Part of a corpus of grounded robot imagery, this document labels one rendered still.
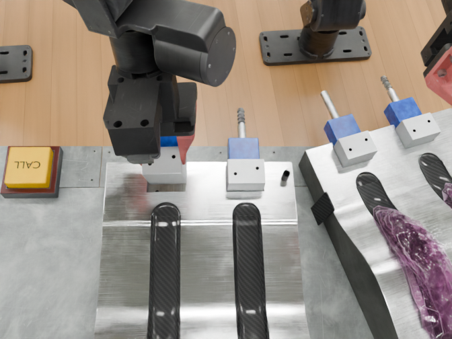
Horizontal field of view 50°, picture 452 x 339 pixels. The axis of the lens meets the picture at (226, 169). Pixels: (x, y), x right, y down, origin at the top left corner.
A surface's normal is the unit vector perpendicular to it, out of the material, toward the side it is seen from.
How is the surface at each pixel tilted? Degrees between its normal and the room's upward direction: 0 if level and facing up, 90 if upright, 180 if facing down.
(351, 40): 0
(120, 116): 21
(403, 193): 11
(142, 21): 16
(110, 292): 2
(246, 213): 3
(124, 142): 70
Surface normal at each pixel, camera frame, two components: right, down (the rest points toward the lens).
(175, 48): -0.44, 0.17
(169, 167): -0.04, -0.26
